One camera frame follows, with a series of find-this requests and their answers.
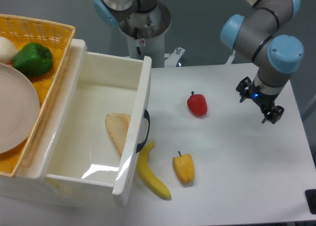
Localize yellow bell pepper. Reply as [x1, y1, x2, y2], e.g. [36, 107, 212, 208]
[172, 151, 195, 184]

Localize white drawer cabinet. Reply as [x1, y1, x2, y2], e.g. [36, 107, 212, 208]
[0, 39, 87, 207]

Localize yellow woven basket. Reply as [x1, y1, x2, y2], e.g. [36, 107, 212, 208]
[0, 14, 76, 177]

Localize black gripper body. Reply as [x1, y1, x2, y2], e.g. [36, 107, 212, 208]
[249, 84, 280, 112]

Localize white onion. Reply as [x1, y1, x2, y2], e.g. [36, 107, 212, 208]
[0, 37, 18, 64]

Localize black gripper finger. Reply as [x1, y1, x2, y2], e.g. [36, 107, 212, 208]
[261, 104, 284, 124]
[236, 77, 252, 103]

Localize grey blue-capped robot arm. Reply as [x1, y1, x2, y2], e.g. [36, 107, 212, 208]
[94, 0, 304, 123]

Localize red bell pepper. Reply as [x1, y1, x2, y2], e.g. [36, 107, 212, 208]
[187, 91, 208, 117]

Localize bread slice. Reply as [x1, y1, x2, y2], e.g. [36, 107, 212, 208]
[105, 113, 131, 155]

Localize yellow banana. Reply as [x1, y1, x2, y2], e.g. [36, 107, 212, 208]
[136, 142, 171, 200]

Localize black object at table edge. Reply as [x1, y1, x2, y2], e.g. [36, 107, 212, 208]
[305, 189, 316, 215]

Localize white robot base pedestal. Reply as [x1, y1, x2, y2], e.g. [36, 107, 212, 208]
[119, 2, 185, 68]

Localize pink round plate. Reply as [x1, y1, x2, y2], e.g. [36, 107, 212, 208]
[0, 64, 40, 153]

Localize green bell pepper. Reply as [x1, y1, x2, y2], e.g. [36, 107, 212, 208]
[12, 43, 53, 77]

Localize white metal table bracket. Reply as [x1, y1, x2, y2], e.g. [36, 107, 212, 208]
[226, 50, 236, 64]

